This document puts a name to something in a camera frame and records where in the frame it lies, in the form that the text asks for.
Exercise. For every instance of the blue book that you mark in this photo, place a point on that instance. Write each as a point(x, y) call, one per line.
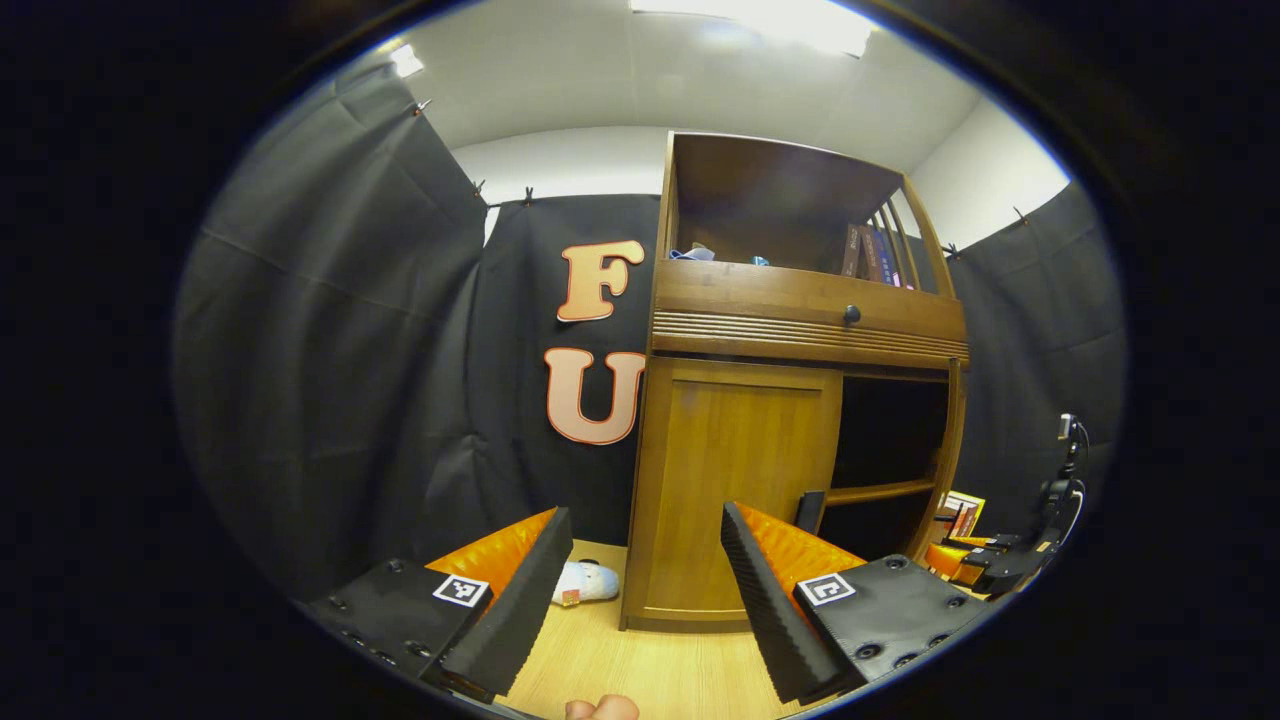
point(886, 260)

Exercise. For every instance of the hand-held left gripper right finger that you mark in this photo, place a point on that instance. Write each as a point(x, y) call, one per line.
point(765, 600)

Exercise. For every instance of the wooden double-door shoe cabinet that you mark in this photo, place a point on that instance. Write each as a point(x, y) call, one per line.
point(780, 330)

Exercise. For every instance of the dark red book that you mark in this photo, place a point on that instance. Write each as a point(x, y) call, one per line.
point(869, 255)

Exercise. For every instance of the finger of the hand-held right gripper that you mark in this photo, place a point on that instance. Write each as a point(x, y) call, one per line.
point(950, 560)

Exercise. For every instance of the cardboard box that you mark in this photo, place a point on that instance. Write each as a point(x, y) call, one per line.
point(962, 512)

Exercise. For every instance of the white plush toy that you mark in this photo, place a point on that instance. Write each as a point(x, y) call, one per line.
point(588, 582)

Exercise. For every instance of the large ceiling light panel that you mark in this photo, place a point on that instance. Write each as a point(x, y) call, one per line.
point(760, 20)

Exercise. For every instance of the blue white small object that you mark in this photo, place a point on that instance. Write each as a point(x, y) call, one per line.
point(692, 254)

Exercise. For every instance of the wooden drawer with black knob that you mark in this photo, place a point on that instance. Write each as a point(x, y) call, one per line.
point(760, 300)

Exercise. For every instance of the small ceiling light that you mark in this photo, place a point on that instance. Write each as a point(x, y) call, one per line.
point(406, 62)

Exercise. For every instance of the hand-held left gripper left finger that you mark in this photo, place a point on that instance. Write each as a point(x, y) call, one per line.
point(520, 610)

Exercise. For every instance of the brown book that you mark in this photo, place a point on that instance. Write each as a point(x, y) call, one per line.
point(851, 252)

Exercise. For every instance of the wooden shoe cabinet door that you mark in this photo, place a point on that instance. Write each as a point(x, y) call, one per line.
point(943, 440)
point(720, 470)

